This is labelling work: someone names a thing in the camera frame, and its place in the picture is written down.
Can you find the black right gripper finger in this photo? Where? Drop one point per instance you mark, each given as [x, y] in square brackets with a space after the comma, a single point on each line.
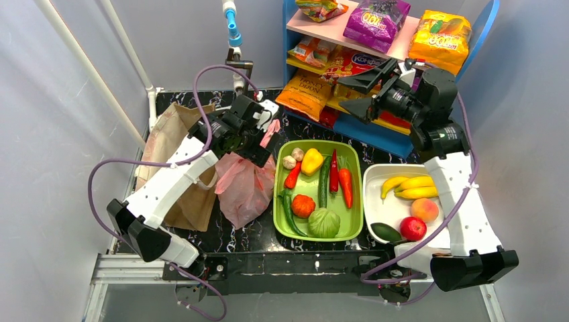
[364, 109]
[365, 81]

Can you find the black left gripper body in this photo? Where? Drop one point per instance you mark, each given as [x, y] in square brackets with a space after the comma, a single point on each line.
[251, 149]

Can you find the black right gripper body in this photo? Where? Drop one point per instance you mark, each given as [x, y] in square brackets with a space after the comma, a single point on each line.
[376, 95]

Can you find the red candy bag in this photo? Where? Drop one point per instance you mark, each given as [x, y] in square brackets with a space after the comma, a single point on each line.
[349, 62]

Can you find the pink plastic grocery bag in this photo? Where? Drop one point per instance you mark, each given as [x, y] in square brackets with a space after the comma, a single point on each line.
[244, 189]

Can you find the orange honey dijon bag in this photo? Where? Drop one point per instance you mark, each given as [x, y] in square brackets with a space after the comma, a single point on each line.
[307, 93]

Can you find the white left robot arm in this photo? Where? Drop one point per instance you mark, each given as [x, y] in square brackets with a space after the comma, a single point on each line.
[138, 219]

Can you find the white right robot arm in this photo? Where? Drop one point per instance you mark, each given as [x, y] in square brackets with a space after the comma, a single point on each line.
[476, 256]

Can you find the red snack bag lower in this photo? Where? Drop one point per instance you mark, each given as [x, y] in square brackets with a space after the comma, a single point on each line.
[392, 119]

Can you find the gold snack bag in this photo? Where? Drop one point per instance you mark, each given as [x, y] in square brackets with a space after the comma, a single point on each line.
[344, 93]

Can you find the red snack bag bottom shelf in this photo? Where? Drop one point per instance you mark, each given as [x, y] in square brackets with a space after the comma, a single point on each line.
[328, 117]

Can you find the orange striped snack bag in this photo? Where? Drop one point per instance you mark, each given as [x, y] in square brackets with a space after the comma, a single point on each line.
[313, 51]

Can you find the purple snack bag top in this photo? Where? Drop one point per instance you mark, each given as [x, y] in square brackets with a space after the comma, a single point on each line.
[376, 24]

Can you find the yellow snack bag top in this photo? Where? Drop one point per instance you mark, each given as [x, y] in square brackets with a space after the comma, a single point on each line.
[441, 39]

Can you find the colourful snack bag top left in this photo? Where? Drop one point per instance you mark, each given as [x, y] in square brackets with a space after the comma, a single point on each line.
[321, 10]

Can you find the brown paper bag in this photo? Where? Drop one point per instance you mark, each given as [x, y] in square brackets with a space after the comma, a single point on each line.
[192, 210]

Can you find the blue wooden shelf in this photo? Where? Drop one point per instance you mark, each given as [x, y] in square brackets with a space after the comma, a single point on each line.
[378, 134]

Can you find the white garlic bulb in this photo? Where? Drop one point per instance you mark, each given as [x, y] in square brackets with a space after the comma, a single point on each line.
[298, 154]
[289, 162]

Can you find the orange carrot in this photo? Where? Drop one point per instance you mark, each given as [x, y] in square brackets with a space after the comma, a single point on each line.
[345, 180]

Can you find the red chili pepper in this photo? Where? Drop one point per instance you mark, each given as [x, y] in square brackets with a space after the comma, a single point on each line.
[334, 174]

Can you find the small red orange pepper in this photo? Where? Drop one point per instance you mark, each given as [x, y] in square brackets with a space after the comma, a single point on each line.
[291, 180]

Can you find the yellow bell pepper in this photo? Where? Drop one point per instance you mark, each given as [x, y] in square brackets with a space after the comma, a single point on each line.
[312, 162]

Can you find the green cucumber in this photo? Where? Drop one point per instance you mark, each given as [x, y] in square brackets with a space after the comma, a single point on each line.
[323, 182]

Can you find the dark green chili pepper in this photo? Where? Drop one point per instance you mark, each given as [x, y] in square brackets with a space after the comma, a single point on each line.
[286, 198]

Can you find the yellow banana bunch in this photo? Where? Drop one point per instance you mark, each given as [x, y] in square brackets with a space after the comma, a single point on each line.
[417, 187]

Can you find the orange bumpy fruit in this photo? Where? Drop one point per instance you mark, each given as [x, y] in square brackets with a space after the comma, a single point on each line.
[302, 206]

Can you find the white plastic tray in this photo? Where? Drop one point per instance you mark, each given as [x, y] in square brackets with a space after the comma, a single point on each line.
[386, 209]

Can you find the peach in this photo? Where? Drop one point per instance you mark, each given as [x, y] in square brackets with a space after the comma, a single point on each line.
[425, 210]

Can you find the green plastic tray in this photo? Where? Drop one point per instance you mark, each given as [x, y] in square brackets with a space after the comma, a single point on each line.
[351, 219]

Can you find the green cabbage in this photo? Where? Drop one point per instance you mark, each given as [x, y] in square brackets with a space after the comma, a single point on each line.
[324, 223]

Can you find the green avocado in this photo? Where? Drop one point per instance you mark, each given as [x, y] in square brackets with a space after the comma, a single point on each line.
[386, 232]

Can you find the red apple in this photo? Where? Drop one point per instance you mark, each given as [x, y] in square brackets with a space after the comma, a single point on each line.
[412, 229]

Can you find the white diagonal pipe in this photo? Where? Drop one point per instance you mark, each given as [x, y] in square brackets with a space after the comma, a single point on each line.
[56, 21]

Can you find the white pipe camera stand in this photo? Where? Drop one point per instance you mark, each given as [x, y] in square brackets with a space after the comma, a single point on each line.
[234, 55]

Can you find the aluminium base frame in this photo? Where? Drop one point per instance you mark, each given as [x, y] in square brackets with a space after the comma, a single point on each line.
[260, 272]

